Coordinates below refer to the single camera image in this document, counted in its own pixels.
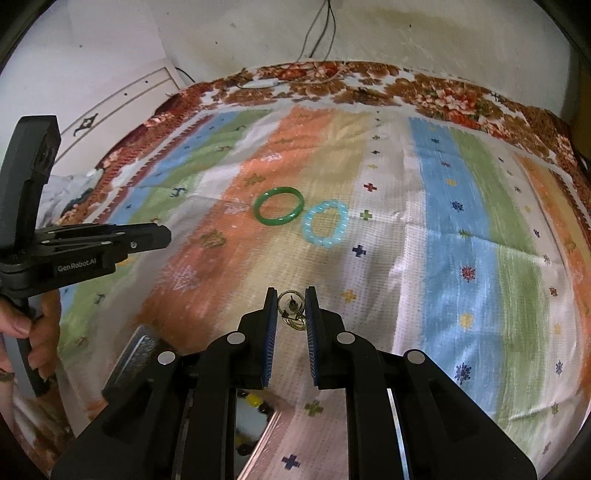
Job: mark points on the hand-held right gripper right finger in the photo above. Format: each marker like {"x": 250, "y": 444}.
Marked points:
{"x": 311, "y": 344}

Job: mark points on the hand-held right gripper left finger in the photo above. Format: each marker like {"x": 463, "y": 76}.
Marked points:
{"x": 270, "y": 344}

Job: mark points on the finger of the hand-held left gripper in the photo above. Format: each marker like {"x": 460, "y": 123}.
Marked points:
{"x": 147, "y": 237}

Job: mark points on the green jade bangle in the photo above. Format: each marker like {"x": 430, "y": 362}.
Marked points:
{"x": 256, "y": 211}

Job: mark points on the silver metal tin box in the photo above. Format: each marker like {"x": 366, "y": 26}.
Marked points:
{"x": 138, "y": 350}

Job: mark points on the person's left hand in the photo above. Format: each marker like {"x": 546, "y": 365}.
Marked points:
{"x": 41, "y": 332}

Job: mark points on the white wooden headboard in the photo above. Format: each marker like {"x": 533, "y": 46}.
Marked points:
{"x": 129, "y": 101}

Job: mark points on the striped colourful mat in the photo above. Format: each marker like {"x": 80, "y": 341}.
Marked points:
{"x": 415, "y": 230}

